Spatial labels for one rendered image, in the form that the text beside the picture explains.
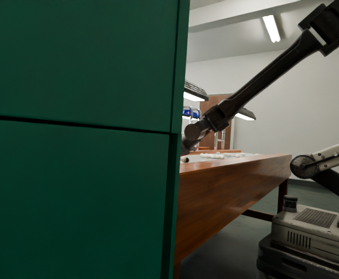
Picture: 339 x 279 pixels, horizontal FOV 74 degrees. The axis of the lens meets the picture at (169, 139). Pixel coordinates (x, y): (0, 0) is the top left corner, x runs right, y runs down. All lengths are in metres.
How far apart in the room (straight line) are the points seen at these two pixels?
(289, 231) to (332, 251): 0.17
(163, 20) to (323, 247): 1.12
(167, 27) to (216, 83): 5.89
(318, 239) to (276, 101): 4.72
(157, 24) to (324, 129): 5.40
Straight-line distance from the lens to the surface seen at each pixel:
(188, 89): 1.04
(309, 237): 1.26
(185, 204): 0.49
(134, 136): 0.28
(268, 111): 5.74
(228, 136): 5.86
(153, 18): 0.33
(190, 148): 0.84
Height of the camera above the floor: 0.83
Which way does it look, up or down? level
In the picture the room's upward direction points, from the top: 4 degrees clockwise
